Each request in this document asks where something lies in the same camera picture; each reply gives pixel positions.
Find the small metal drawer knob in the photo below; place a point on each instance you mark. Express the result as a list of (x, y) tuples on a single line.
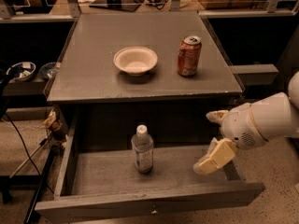
[(154, 210)]

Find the white bowl with items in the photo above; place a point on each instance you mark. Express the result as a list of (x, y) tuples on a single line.
[(21, 71)]

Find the white paper bowl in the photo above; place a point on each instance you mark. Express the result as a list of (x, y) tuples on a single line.
[(135, 61)]

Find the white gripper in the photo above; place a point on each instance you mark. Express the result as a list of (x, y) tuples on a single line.
[(239, 125)]

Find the black monitor stand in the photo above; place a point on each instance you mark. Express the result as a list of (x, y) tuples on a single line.
[(119, 5)]

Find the dark glass bowl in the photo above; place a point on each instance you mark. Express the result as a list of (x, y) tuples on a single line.
[(49, 70)]

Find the orange soda can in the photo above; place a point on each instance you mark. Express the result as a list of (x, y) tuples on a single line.
[(188, 55)]

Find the grey wooden cabinet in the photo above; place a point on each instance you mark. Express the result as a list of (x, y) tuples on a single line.
[(161, 69)]

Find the open grey top drawer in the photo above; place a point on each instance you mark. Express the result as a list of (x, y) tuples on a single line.
[(95, 185)]

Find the clear plastic water bottle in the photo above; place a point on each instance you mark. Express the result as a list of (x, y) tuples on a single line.
[(142, 146)]

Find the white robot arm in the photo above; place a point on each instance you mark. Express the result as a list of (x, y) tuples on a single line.
[(278, 115)]

